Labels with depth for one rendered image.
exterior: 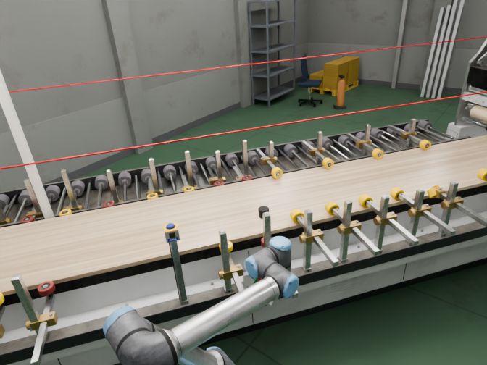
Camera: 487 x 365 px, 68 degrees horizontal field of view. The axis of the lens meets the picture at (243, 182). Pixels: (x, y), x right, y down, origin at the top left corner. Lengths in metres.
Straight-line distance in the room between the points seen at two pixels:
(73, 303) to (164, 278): 0.52
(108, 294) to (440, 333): 2.29
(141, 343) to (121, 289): 1.19
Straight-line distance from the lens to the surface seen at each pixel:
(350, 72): 8.95
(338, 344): 2.87
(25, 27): 5.17
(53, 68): 5.29
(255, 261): 1.47
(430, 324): 3.16
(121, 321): 1.26
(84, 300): 2.40
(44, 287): 2.27
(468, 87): 4.32
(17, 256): 2.62
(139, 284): 2.33
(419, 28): 9.07
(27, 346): 2.31
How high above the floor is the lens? 2.26
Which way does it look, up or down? 29 degrees down
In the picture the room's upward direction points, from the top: 4 degrees counter-clockwise
